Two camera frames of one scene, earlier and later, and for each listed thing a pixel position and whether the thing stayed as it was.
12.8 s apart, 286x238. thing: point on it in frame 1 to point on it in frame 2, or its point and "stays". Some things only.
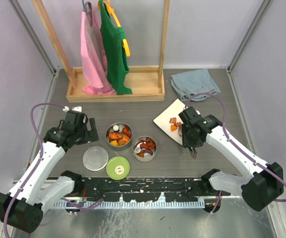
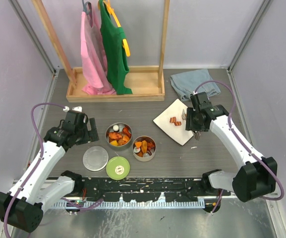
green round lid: [117, 168] stays
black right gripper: [187, 143] to [190, 125]
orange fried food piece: [141, 154] to [138, 144]
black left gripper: [90, 135] stays
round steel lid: [95, 158] stays
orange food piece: [115, 136] stays
